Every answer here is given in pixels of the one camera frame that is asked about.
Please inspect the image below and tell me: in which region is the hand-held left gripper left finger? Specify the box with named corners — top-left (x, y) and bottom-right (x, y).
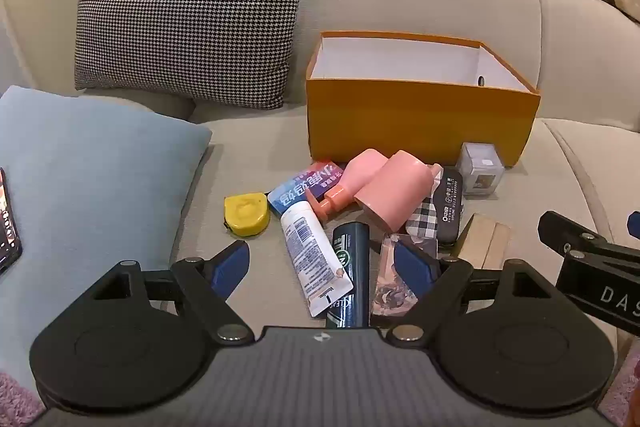
top-left (82, 240), bottom-right (253, 345)

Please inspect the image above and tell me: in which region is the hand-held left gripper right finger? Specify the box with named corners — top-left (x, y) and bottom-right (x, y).
top-left (385, 241), bottom-right (558, 345)

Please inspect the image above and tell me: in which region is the clear plastic packet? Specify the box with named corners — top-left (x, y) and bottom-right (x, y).
top-left (370, 233), bottom-right (438, 323)

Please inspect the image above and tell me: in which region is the plaid pouch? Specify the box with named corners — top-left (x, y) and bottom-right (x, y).
top-left (404, 172), bottom-right (446, 240)

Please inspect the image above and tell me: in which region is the yellow tape measure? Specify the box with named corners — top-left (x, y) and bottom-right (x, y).
top-left (222, 192), bottom-right (272, 238)

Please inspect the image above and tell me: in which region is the dark green bottle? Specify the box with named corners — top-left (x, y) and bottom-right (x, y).
top-left (326, 222), bottom-right (372, 330)

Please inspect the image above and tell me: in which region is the black case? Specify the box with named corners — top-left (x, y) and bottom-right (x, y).
top-left (432, 167), bottom-right (466, 243)

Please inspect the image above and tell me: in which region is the white tube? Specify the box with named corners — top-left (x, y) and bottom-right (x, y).
top-left (280, 199), bottom-right (355, 318)

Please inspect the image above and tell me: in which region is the small grey cube box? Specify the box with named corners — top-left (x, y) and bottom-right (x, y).
top-left (457, 142), bottom-right (503, 200)

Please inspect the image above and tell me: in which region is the blue red toothpaste box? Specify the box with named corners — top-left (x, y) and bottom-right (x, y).
top-left (267, 161), bottom-right (346, 215)

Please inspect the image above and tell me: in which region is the small pink pump bottle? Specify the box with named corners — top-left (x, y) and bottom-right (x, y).
top-left (306, 148), bottom-right (388, 223)

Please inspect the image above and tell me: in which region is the orange cardboard box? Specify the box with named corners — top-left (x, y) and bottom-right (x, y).
top-left (305, 31), bottom-right (542, 168)

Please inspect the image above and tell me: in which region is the light blue pillow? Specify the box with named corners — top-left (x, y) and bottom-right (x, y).
top-left (0, 86), bottom-right (213, 393)

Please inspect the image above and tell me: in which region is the black smartphone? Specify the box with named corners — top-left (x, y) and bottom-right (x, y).
top-left (0, 167), bottom-right (23, 275)

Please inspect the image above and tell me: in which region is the houndstooth pillow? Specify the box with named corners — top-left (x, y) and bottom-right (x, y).
top-left (74, 0), bottom-right (308, 110)

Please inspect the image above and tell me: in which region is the purple rug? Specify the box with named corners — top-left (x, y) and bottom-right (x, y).
top-left (0, 347), bottom-right (640, 427)

